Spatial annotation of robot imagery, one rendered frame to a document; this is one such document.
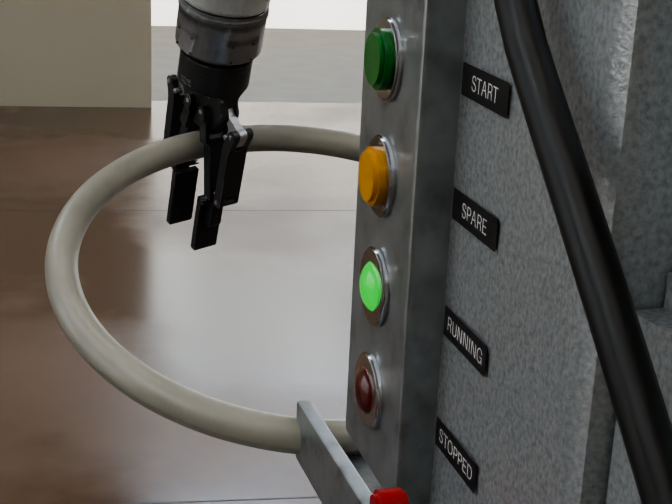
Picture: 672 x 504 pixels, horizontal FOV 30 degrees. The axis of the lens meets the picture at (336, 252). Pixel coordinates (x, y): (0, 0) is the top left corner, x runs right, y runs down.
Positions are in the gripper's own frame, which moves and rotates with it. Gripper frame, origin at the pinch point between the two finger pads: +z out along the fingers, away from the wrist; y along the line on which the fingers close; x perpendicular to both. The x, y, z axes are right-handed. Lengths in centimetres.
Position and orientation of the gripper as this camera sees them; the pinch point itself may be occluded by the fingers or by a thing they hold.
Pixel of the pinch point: (194, 209)
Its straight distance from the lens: 141.1
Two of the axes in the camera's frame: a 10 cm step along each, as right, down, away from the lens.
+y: 5.9, 5.6, -5.8
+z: -1.8, 7.9, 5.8
